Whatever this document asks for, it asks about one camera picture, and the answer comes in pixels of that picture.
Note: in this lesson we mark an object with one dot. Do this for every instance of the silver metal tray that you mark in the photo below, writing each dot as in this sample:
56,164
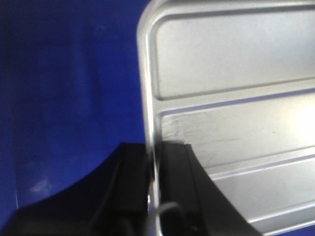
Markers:
235,81

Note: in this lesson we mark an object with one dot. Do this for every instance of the blue box middle shelf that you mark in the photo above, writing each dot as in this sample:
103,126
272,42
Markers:
69,92

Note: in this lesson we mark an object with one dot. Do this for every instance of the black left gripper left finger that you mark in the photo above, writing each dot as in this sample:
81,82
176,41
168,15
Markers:
112,200

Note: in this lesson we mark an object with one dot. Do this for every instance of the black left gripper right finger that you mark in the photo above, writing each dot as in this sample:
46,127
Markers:
201,208

